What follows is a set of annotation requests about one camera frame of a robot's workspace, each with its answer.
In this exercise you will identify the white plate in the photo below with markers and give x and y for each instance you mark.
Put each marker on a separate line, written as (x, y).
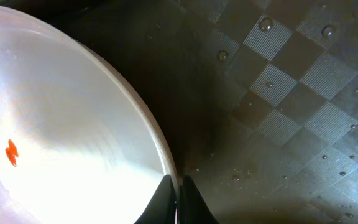
(77, 143)

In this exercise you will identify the brown plastic serving tray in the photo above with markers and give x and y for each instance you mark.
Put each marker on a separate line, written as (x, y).
(258, 100)

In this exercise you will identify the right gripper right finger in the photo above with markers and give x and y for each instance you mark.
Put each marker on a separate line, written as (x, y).
(192, 209)

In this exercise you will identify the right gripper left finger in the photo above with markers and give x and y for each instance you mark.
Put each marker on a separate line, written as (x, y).
(162, 206)

